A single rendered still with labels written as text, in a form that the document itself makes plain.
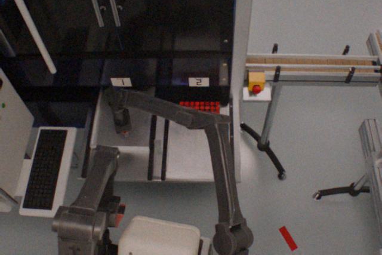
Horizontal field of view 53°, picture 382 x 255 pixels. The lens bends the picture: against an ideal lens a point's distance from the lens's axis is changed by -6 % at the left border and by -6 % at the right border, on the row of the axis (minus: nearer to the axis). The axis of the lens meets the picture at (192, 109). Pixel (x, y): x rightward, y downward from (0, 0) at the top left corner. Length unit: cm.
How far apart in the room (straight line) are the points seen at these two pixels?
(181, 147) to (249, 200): 96
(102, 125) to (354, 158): 173
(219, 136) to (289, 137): 166
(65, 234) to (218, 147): 53
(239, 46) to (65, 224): 98
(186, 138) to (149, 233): 74
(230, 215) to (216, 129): 26
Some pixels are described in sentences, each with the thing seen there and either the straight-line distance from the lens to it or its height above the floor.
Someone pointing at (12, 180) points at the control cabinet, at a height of 86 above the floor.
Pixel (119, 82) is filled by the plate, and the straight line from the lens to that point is 180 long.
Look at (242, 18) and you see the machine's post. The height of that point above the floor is 140.
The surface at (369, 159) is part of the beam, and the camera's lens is 230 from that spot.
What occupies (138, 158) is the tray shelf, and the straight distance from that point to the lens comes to 175.
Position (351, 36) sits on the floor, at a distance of 353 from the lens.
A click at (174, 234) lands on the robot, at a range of 113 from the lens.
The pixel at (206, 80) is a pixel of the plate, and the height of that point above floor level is 103.
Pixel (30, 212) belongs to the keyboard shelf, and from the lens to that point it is 188.
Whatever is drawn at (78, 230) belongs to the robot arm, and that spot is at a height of 161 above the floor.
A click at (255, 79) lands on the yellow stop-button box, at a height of 103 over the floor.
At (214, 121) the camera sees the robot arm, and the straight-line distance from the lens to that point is 118.
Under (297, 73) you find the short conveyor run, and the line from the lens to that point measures 194.
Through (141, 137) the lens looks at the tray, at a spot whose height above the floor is 88.
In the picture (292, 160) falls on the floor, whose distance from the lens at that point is 274.
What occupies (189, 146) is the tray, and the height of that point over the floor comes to 88.
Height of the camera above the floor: 244
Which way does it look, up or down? 58 degrees down
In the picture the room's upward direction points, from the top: 4 degrees counter-clockwise
